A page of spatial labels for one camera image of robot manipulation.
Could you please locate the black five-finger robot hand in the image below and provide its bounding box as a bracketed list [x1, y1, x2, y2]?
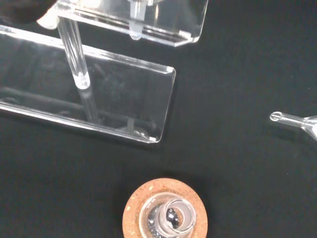
[0, 0, 57, 25]

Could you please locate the clear acrylic funnel stand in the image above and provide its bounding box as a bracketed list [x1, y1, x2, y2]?
[0, 0, 209, 145]

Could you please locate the glass weighing funnel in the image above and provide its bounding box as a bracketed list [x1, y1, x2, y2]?
[269, 111, 317, 142]

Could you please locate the small round-bottom glass flask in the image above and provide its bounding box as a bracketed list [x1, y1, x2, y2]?
[138, 194, 198, 238]

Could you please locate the black bench cloth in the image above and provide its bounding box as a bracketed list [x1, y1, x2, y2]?
[0, 0, 317, 238]

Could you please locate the cork ring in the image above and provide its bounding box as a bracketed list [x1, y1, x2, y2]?
[122, 179, 209, 238]

